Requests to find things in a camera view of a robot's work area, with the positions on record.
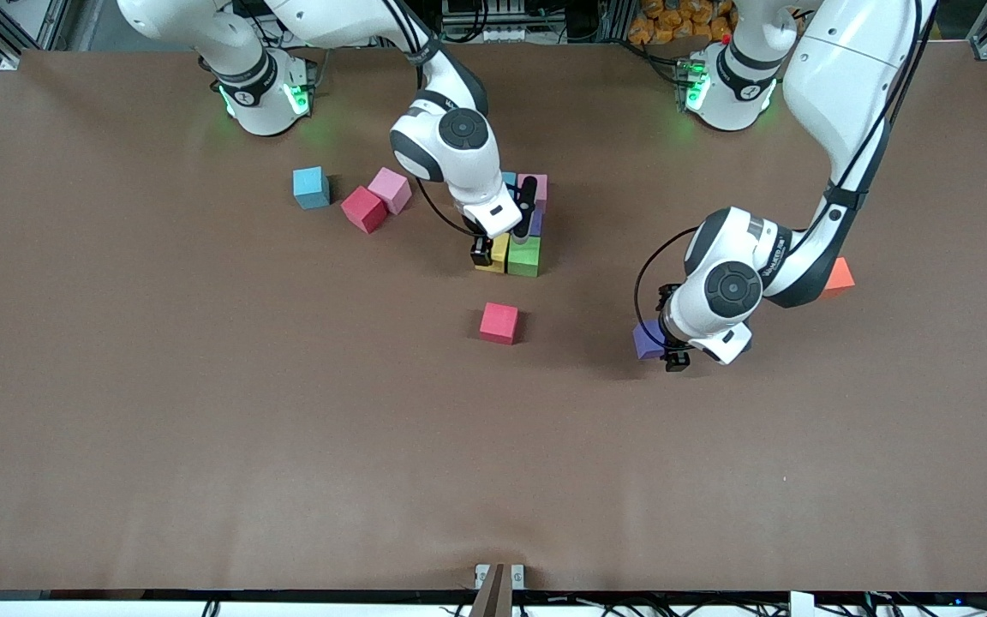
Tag yellow foam cube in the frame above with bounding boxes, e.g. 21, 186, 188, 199
475, 233, 511, 274

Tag green foam cube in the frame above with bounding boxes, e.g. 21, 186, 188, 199
506, 235, 542, 279

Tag pink foam cube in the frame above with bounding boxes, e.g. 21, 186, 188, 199
368, 167, 414, 215
517, 173, 549, 213

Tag red foam cube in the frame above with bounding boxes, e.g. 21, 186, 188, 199
340, 186, 389, 234
479, 302, 520, 346

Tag orange foam cube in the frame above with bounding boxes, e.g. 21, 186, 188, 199
821, 257, 856, 299

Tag orange snack bags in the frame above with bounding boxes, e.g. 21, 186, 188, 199
628, 0, 739, 45

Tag brown paper table cover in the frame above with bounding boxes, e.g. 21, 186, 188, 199
0, 43, 987, 594

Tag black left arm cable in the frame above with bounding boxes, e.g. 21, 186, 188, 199
634, 227, 700, 326

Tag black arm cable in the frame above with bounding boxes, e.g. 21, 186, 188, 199
415, 176, 477, 237
634, 227, 700, 326

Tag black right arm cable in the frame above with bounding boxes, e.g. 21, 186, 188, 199
415, 176, 477, 237

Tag small metal bracket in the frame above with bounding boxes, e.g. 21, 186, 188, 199
475, 563, 526, 592

